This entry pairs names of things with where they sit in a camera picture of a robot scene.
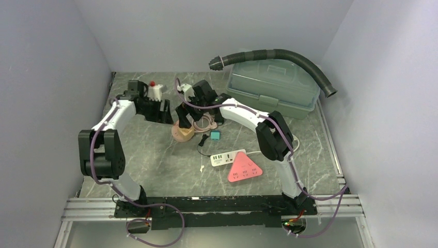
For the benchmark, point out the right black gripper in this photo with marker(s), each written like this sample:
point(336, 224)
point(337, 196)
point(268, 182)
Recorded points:
point(182, 112)

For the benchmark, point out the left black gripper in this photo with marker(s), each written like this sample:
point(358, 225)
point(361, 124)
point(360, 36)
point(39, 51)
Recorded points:
point(163, 117)

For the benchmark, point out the tan cube socket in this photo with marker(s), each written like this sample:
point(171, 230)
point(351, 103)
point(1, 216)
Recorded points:
point(186, 131)

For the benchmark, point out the round pink power socket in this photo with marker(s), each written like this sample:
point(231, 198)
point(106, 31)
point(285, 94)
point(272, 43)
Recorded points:
point(176, 135)

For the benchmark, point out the teal cube adapter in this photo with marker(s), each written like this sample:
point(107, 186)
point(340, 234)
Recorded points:
point(215, 135)

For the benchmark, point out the white power strip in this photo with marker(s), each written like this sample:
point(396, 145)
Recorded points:
point(225, 158)

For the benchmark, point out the pink triangular power strip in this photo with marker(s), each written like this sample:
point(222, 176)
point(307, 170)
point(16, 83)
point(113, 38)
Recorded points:
point(243, 168)

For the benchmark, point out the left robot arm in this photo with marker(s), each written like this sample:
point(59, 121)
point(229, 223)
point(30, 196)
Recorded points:
point(101, 153)

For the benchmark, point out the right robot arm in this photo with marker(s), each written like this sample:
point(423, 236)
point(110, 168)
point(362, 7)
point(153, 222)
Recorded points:
point(273, 134)

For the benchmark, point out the black power adapter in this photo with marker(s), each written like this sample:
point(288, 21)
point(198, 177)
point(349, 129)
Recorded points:
point(201, 144)

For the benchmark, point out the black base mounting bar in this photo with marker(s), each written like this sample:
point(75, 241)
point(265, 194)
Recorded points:
point(164, 215)

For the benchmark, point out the green plastic storage box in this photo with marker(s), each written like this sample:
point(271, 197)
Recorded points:
point(274, 85)

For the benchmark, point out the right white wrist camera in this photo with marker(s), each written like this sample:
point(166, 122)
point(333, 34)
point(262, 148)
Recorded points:
point(187, 91)

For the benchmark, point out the aluminium frame rail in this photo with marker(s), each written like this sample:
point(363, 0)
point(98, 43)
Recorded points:
point(104, 209)

